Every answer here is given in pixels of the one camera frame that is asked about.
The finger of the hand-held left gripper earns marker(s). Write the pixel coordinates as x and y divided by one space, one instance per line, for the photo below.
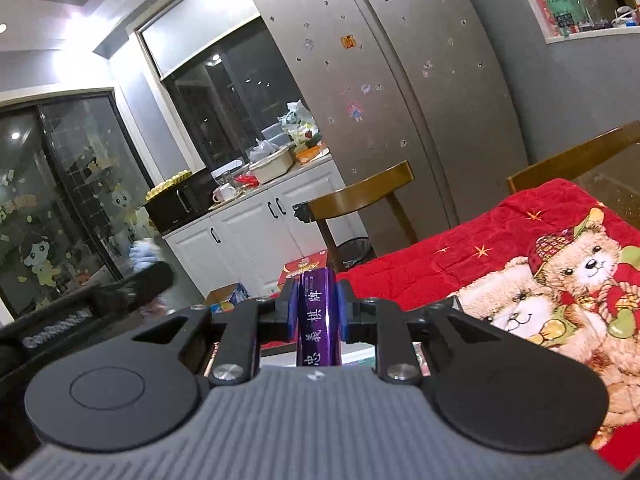
150 282

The cream plastic basin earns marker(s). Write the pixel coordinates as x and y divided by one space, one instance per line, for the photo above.
272 167

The black microwave oven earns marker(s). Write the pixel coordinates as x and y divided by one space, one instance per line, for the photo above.
175 207

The wooden chair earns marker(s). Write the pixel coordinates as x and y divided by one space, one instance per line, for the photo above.
360 200
575 160

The black mesh trash bin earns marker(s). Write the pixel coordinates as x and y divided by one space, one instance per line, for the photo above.
355 255

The green and white snack bag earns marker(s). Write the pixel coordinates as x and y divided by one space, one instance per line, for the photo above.
300 125

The cartoon figure fridge magnet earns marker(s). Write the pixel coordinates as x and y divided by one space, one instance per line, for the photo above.
355 112

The white plastic bag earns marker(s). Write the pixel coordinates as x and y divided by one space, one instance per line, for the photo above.
262 150

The clear drinking glasses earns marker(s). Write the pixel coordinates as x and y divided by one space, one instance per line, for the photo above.
592 2

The red plastic bag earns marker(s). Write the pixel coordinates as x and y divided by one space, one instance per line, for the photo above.
246 180

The white kitchen cabinet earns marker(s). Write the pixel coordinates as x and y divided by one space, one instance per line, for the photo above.
250 240

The purple playing card box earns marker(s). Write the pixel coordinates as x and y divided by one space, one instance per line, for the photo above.
317 320

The yellow fringed cover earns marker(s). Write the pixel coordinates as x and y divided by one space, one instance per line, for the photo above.
165 187

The glass sliding door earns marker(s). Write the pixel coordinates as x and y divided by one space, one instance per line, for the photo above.
60 200

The green poster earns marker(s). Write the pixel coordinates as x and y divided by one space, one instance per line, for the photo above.
562 2

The stack of clear containers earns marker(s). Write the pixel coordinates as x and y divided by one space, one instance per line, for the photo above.
277 131

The silver double-door refrigerator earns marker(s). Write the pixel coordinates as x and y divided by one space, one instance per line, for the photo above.
400 110

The open cardboard box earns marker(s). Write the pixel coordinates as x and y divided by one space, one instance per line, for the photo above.
227 297

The white mug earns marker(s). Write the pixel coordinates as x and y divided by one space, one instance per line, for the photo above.
225 193

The orange food box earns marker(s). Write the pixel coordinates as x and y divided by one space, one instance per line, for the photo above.
312 152

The red printed bear blanket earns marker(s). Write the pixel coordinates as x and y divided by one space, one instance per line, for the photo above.
500 240

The dark kitchen window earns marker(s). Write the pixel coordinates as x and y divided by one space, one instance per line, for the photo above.
235 100

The red gift box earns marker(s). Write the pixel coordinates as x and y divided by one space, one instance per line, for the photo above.
300 267

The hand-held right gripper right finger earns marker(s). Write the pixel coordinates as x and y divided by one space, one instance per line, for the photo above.
342 310

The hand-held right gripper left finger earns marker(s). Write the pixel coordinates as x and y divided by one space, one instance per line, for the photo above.
294 310

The orange square fridge magnet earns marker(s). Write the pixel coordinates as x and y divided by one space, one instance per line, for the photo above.
348 42

